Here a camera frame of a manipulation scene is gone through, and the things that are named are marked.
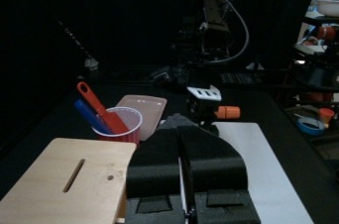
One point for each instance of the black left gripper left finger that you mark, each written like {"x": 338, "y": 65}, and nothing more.
{"x": 153, "y": 165}

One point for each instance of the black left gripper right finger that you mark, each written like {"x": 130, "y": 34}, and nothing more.
{"x": 217, "y": 165}

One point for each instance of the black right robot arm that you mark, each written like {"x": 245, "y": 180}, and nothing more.
{"x": 215, "y": 20}

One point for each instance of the white rectangular plate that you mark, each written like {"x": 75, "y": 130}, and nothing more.
{"x": 269, "y": 175}

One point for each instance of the translucent pink plastic board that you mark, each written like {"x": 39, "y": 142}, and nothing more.
{"x": 150, "y": 112}

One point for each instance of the light wooden cutting board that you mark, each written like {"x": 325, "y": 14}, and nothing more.
{"x": 58, "y": 181}

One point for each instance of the red plastic cup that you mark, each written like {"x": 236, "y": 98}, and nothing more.
{"x": 129, "y": 137}

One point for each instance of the grey toy piece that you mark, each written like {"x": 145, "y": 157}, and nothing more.
{"x": 177, "y": 120}

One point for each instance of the orange cylinder toy piece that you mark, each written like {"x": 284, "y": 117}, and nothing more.
{"x": 229, "y": 112}

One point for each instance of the blue toy utensil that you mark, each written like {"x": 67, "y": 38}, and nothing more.
{"x": 90, "y": 117}

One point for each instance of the blue tape roll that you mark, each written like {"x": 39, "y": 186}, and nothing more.
{"x": 310, "y": 127}

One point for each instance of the black ribbed pad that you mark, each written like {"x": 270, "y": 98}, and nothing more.
{"x": 238, "y": 78}

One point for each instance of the small orange cup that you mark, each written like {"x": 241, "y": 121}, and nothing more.
{"x": 326, "y": 114}

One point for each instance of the black shelf rack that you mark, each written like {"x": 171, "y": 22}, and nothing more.
{"x": 316, "y": 76}

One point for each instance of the red round object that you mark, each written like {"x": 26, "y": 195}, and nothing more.
{"x": 326, "y": 32}

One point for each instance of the white bowl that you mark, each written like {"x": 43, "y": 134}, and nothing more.
{"x": 329, "y": 6}

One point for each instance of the small white bracket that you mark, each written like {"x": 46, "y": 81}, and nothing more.
{"x": 91, "y": 63}

